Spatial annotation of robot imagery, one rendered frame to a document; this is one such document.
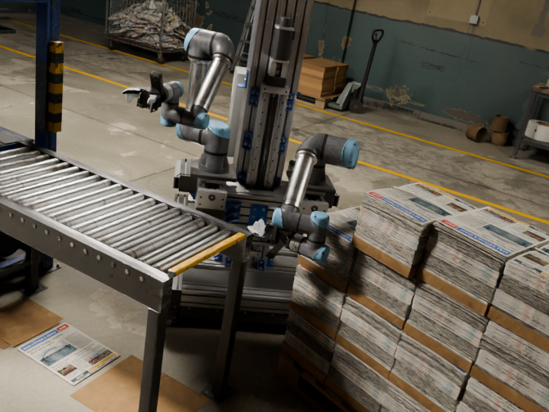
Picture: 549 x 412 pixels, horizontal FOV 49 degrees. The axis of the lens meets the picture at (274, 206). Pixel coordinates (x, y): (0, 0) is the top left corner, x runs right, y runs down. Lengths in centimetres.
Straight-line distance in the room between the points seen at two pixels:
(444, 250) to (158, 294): 99
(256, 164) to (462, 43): 622
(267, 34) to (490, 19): 616
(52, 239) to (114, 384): 80
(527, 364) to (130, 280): 132
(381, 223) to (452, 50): 684
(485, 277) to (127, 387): 158
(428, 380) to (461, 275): 44
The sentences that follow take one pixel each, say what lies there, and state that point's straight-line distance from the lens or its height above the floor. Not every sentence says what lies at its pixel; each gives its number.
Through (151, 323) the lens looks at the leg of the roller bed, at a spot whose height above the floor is 63.
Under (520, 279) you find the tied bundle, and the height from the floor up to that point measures 101.
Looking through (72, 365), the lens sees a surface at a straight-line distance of 292.
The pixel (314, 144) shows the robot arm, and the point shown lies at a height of 113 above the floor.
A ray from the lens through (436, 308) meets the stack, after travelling 226.
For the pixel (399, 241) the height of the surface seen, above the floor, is 95.
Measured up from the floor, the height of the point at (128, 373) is 0.
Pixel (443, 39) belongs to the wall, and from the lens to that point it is 902.
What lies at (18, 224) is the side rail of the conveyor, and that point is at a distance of 245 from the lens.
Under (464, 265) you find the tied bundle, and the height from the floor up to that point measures 97.
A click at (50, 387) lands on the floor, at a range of 282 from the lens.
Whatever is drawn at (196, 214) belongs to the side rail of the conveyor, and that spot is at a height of 80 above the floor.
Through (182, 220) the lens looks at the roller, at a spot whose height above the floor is 79.
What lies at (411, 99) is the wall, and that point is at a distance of 919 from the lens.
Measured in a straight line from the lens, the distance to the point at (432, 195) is 245.
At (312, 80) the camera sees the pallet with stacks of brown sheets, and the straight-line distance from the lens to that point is 857.
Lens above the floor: 181
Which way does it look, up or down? 22 degrees down
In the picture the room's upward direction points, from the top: 10 degrees clockwise
